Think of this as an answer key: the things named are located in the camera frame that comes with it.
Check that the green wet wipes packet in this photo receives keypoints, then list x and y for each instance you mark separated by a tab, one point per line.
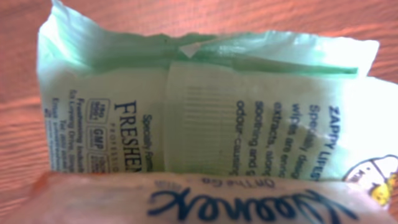
280	104

